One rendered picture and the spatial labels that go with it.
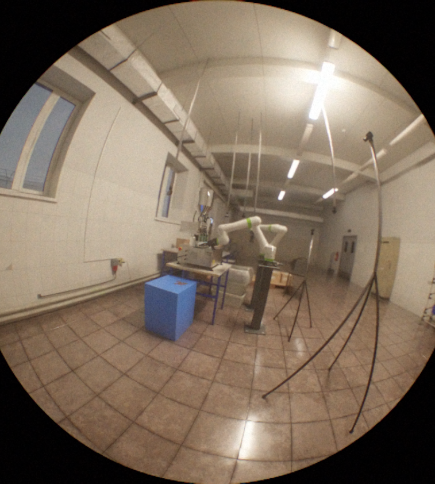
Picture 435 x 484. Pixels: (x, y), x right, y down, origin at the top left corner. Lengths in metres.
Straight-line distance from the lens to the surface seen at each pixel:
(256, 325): 2.30
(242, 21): 3.40
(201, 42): 3.64
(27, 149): 2.70
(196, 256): 2.10
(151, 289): 1.79
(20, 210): 2.20
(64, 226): 2.35
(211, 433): 1.29
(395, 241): 6.01
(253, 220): 1.94
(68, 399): 1.51
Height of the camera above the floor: 1.21
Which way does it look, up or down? 2 degrees down
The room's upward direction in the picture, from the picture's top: 8 degrees clockwise
